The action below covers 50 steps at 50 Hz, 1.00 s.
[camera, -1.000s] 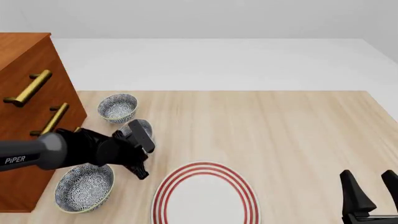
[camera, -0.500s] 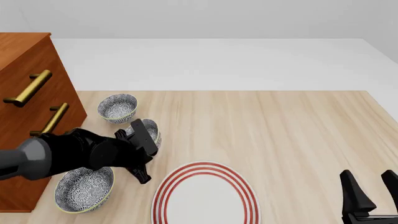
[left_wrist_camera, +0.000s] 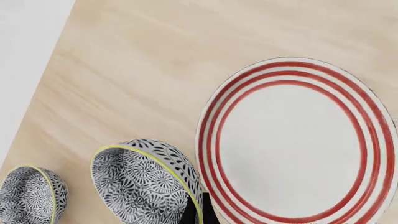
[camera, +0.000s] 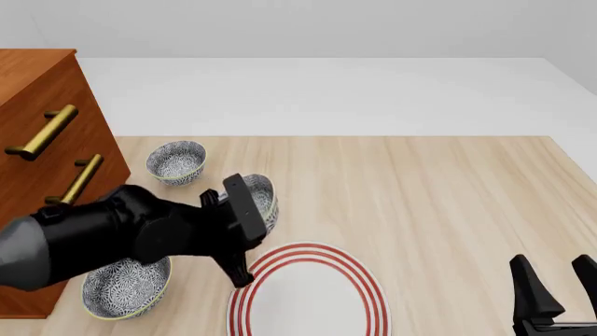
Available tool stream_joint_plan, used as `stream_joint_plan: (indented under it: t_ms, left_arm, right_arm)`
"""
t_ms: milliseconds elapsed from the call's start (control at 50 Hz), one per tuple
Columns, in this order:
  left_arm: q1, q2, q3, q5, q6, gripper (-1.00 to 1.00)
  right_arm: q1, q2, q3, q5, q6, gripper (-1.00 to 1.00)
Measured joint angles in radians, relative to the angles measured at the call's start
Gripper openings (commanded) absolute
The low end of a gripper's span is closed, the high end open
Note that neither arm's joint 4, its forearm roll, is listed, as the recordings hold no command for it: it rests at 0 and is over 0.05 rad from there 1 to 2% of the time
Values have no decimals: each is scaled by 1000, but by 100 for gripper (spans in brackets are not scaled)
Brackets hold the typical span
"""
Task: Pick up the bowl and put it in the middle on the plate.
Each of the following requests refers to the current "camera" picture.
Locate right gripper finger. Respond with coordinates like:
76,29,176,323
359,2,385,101
508,253,567,322
571,253,597,316

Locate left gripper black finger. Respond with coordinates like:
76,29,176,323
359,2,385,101
215,250,257,289

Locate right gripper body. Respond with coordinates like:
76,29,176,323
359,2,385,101
511,315,597,336

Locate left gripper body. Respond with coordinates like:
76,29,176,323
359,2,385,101
200,188,249,260

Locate patterned black-and-white bowl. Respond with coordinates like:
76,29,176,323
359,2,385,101
81,256,173,322
241,174,280,237
146,140,208,188

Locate white plate with red rings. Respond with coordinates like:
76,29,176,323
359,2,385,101
226,241,393,336

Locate wooden drawer front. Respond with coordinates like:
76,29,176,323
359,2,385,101
0,53,102,211
0,115,124,225

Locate wooden cabinet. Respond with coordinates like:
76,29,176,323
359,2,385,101
0,48,132,320

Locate brass drawer handle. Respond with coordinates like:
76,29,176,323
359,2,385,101
44,153,105,208
4,104,80,162

